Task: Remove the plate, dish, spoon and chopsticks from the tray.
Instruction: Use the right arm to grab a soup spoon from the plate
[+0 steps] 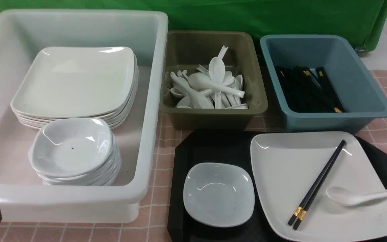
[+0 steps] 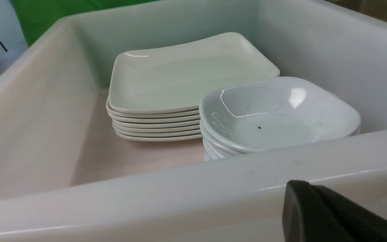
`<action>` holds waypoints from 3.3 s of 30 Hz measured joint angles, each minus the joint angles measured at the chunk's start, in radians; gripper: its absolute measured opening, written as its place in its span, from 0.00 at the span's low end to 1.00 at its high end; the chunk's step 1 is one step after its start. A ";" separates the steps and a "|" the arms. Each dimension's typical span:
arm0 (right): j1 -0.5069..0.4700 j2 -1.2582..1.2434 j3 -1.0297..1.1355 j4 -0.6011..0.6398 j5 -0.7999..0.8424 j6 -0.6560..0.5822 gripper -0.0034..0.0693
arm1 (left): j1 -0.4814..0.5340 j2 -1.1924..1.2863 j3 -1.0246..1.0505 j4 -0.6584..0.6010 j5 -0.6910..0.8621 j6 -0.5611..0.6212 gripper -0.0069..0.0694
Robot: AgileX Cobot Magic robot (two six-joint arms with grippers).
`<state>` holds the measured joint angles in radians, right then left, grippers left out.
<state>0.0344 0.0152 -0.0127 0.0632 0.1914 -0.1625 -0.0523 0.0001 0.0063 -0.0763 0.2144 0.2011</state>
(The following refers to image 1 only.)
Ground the small white square bowl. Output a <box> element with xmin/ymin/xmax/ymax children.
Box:
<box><xmin>183</xmin><ymin>162</ymin><xmax>255</xmax><ymax>227</ymax></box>

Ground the white square rice plate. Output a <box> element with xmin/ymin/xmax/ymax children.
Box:
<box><xmin>250</xmin><ymin>131</ymin><xmax>387</xmax><ymax>242</ymax></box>

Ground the white ceramic soup spoon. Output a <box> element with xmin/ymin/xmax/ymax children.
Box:
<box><xmin>326</xmin><ymin>186</ymin><xmax>387</xmax><ymax>206</ymax></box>

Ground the large white plastic tub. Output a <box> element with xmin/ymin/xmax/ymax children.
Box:
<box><xmin>0</xmin><ymin>9</ymin><xmax>168</xmax><ymax>224</ymax></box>

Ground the stack of small white bowls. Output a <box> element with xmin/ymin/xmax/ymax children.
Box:
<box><xmin>28</xmin><ymin>118</ymin><xmax>122</xmax><ymax>186</ymax></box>

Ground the stack of white square plates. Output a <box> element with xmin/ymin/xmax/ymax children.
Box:
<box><xmin>10</xmin><ymin>46</ymin><xmax>138</xmax><ymax>129</ymax></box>

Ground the black serving tray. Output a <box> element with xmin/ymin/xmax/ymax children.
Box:
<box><xmin>167</xmin><ymin>130</ymin><xmax>387</xmax><ymax>242</ymax></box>

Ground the olive green plastic bin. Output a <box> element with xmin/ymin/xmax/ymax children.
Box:
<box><xmin>160</xmin><ymin>30</ymin><xmax>268</xmax><ymax>130</ymax></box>

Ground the pile of white soup spoons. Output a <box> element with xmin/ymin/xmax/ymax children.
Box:
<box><xmin>164</xmin><ymin>46</ymin><xmax>248</xmax><ymax>109</ymax></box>

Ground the pile of black chopsticks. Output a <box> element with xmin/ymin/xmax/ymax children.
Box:
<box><xmin>275</xmin><ymin>66</ymin><xmax>346</xmax><ymax>113</ymax></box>

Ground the pink checkered tablecloth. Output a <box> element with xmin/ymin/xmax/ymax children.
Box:
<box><xmin>0</xmin><ymin>70</ymin><xmax>387</xmax><ymax>242</ymax></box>

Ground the green backdrop cloth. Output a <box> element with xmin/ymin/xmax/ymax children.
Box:
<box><xmin>0</xmin><ymin>0</ymin><xmax>387</xmax><ymax>51</ymax></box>

